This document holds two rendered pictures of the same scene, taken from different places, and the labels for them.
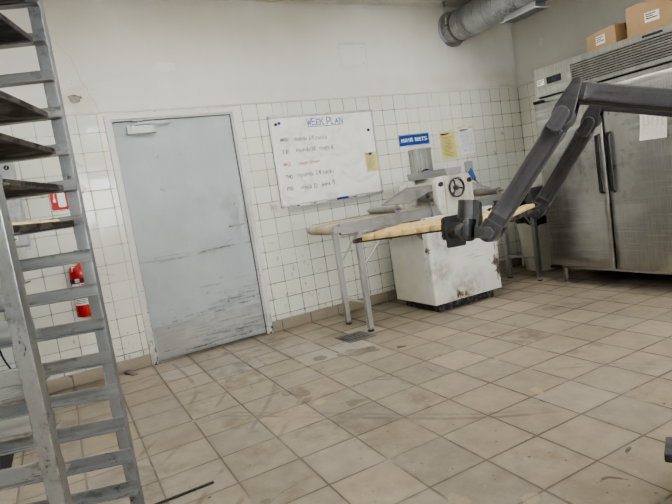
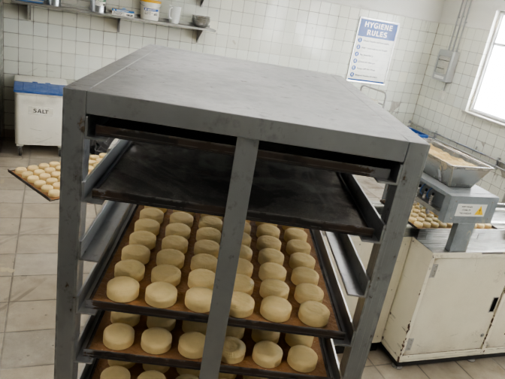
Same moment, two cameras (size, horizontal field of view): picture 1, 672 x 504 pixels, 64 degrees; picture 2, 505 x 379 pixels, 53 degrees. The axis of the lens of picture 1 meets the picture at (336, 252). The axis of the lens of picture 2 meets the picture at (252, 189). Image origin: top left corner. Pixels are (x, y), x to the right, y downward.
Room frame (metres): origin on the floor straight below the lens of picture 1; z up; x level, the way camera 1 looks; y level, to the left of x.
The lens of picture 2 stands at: (1.01, 1.86, 1.96)
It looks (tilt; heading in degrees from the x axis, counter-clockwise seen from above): 20 degrees down; 274
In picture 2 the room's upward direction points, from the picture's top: 10 degrees clockwise
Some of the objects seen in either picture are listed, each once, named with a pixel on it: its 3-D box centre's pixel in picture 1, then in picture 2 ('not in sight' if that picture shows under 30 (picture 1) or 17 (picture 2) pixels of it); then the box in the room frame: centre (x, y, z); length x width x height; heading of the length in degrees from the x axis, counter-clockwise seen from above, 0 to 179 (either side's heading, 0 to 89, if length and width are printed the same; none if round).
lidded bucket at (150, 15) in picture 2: not in sight; (149, 10); (2.91, -4.07, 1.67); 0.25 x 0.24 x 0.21; 27
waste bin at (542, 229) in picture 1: (542, 238); not in sight; (5.98, -2.32, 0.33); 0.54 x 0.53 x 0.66; 27
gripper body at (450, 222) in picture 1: (457, 231); not in sight; (1.70, -0.39, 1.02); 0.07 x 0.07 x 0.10; 11
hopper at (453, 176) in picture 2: not in sight; (438, 162); (0.14, -1.13, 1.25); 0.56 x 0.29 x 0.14; 115
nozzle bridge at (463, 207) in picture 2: not in sight; (427, 198); (0.14, -1.13, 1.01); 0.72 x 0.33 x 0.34; 115
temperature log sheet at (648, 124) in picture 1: (652, 119); not in sight; (4.17, -2.57, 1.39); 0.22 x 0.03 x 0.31; 27
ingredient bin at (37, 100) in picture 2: not in sight; (40, 116); (3.82, -3.37, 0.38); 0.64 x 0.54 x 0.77; 120
